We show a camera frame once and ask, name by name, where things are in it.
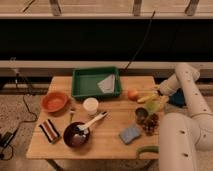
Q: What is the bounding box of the yellow banana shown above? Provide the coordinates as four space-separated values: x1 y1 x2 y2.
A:
137 94 158 103

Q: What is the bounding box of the orange bowl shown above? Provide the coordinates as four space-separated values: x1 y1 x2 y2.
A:
41 92 68 113

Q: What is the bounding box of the bunch of red grapes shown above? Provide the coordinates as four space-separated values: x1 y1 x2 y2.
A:
142 114 159 136

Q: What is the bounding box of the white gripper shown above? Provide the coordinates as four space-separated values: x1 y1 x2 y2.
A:
158 74 180 111

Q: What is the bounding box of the white folded paper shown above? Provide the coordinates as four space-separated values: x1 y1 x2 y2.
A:
98 74 115 93

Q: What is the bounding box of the black cable to wall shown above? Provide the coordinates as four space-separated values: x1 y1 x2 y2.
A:
119 9 157 76

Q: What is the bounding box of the metal can green label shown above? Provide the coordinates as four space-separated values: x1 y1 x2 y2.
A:
135 101 159 124

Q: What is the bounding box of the green plastic tray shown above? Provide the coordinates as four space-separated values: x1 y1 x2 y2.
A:
72 66 122 100

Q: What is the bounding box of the white plastic cup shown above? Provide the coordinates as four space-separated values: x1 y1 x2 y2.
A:
83 98 99 116

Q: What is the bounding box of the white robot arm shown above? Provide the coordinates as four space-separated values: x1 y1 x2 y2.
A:
158 63 213 171

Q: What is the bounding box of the blue object beside table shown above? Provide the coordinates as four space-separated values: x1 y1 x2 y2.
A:
169 89 186 107

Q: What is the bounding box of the black cable on floor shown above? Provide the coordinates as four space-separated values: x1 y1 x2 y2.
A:
0 71 39 161

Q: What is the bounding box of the dark purple bowl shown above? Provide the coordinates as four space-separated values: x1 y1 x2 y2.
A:
63 122 90 148

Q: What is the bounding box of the green cucumber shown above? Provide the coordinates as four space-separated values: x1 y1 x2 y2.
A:
136 146 159 158

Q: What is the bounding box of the metal fork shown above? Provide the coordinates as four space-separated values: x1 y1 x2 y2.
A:
69 108 75 123

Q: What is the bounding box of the blue sponge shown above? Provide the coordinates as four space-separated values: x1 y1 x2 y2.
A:
119 124 141 144

